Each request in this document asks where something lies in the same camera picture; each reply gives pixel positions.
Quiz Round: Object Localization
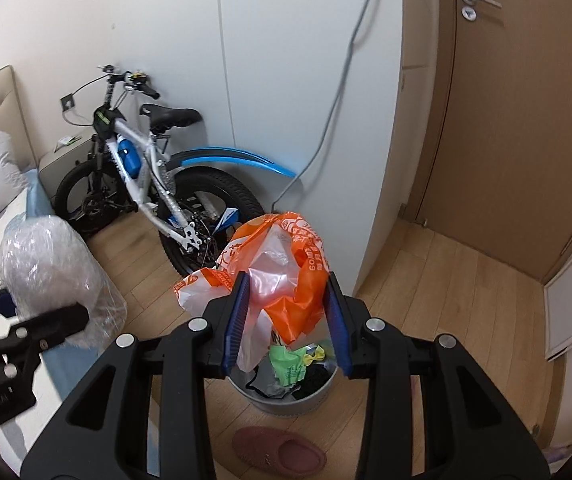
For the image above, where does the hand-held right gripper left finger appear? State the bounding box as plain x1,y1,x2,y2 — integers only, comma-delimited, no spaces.
20,271,252,480

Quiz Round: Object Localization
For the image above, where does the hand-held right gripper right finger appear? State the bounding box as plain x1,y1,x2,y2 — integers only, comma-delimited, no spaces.
325,271,552,480

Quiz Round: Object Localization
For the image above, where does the orange plastic bag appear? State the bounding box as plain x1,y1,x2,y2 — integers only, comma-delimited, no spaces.
171,211,334,372

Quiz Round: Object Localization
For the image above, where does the grey round bin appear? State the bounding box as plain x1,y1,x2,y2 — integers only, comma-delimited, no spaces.
226,330,339,417

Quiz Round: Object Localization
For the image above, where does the green wrapper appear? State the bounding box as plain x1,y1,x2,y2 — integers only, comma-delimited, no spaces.
268,344,308,387

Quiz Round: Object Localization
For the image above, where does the clear plastic bag of stuffing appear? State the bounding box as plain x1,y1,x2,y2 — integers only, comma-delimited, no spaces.
0,214,128,351

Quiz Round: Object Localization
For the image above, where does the pink slipper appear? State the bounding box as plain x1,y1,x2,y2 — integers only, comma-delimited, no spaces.
231,426,328,476

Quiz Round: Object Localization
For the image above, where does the blue bicycle water bottle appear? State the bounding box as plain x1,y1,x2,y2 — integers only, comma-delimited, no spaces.
116,136,142,174

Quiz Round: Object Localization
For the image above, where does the beige bed headboard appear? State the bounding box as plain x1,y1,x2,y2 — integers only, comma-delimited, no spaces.
0,65,39,171

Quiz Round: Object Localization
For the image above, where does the white blue bicycle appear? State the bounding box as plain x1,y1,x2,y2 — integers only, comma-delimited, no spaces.
55,64,298,281

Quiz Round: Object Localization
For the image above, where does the brown wooden door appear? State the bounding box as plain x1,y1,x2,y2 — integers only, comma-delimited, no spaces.
401,0,572,286

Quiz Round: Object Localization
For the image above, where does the grey wall cable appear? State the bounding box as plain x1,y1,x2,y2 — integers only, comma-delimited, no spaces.
268,0,387,213

